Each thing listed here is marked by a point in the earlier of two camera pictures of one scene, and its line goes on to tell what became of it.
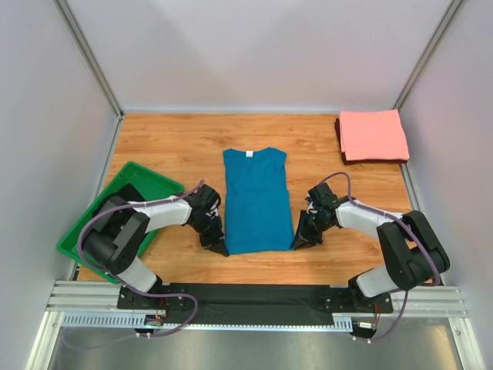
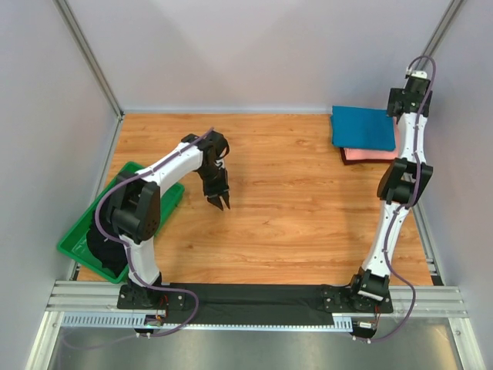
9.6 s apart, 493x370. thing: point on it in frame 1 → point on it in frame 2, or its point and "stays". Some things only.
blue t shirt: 257,213 → 359,127
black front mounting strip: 213,304 stays
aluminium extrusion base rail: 99,299 stays
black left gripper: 212,235 → 216,191
